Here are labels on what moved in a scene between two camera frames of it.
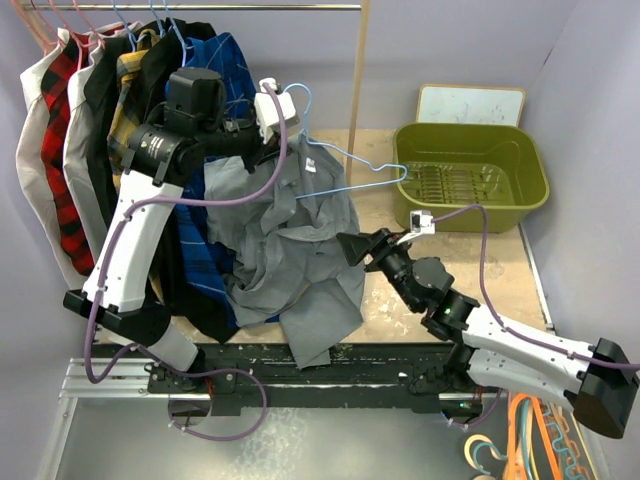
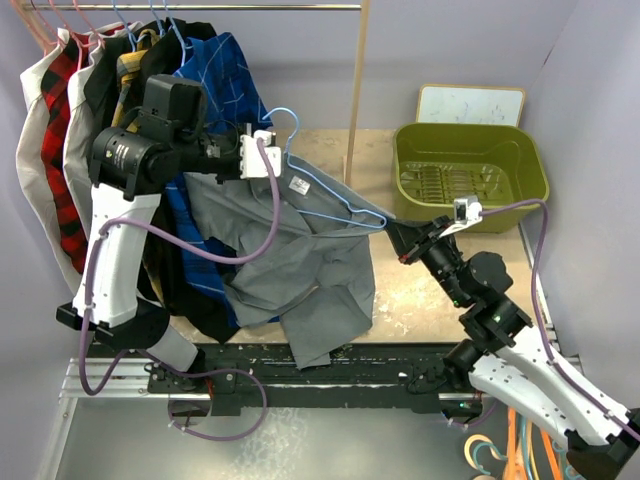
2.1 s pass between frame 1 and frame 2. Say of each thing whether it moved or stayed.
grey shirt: moved
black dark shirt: stayed
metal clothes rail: stayed
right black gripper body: moved
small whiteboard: stayed
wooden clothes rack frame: stayed
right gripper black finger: moved
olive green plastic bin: stayed
